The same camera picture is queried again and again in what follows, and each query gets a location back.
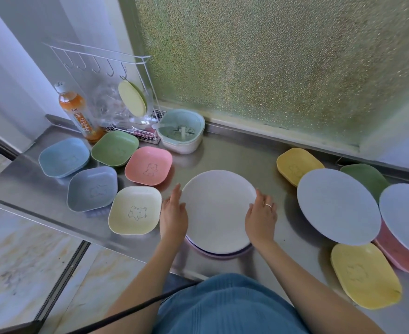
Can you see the person's right thumb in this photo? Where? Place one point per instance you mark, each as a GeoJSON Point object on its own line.
{"type": "Point", "coordinates": [251, 208]}

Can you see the green round plate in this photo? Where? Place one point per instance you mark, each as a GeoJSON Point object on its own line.
{"type": "Point", "coordinates": [366, 179]}

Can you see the person's right hand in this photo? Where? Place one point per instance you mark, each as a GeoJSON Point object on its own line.
{"type": "Point", "coordinates": [260, 222]}

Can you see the light blue square bowl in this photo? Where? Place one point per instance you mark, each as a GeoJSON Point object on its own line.
{"type": "Point", "coordinates": [63, 157]}

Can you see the person's left hand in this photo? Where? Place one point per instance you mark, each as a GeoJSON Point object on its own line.
{"type": "Point", "coordinates": [172, 220]}

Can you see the person's left thumb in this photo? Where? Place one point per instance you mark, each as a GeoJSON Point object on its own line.
{"type": "Point", "coordinates": [183, 207]}

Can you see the mint green strainer bowl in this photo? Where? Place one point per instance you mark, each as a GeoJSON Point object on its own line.
{"type": "Point", "coordinates": [182, 130]}

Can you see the lilac round plate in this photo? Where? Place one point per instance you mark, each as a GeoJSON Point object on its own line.
{"type": "Point", "coordinates": [222, 253]}

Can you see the yellow-green round plate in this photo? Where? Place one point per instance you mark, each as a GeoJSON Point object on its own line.
{"type": "Point", "coordinates": [132, 97]}

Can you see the frosted glass window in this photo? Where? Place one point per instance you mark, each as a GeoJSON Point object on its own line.
{"type": "Point", "coordinates": [277, 62]}

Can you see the yellow square bowl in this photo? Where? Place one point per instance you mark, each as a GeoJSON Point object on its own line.
{"type": "Point", "coordinates": [364, 274]}
{"type": "Point", "coordinates": [296, 164]}

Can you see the clear plastic bag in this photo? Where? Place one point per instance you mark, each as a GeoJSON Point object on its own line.
{"type": "Point", "coordinates": [105, 104]}

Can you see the green square bowl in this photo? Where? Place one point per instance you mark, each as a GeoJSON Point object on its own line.
{"type": "Point", "coordinates": [115, 148]}

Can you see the person's right forearm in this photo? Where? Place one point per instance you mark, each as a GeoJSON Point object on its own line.
{"type": "Point", "coordinates": [305, 288]}

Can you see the person's left forearm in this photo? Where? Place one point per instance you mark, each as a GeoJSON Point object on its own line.
{"type": "Point", "coordinates": [138, 288]}

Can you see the white round plate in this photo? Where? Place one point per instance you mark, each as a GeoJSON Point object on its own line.
{"type": "Point", "coordinates": [218, 210]}

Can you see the cream square bowl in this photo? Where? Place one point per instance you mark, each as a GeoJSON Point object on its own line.
{"type": "Point", "coordinates": [135, 210]}

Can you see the blue knitted garment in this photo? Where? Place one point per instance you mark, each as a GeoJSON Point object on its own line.
{"type": "Point", "coordinates": [225, 306]}

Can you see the blue round plate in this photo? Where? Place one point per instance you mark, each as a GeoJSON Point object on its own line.
{"type": "Point", "coordinates": [404, 212]}
{"type": "Point", "coordinates": [338, 206]}

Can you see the pink square bowl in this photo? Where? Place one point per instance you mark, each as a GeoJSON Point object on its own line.
{"type": "Point", "coordinates": [401, 255]}
{"type": "Point", "coordinates": [148, 166]}

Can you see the orange drink bottle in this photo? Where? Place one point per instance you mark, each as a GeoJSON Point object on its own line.
{"type": "Point", "coordinates": [77, 113]}

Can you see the grey-blue square bowl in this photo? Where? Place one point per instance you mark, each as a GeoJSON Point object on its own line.
{"type": "Point", "coordinates": [92, 188]}

